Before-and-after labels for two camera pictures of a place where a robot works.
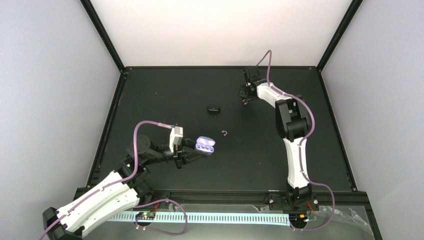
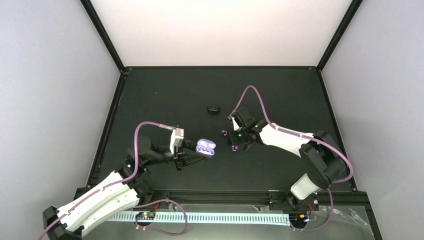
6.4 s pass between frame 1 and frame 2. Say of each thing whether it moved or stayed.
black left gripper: stayed
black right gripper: moved
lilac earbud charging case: stayed
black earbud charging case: stayed
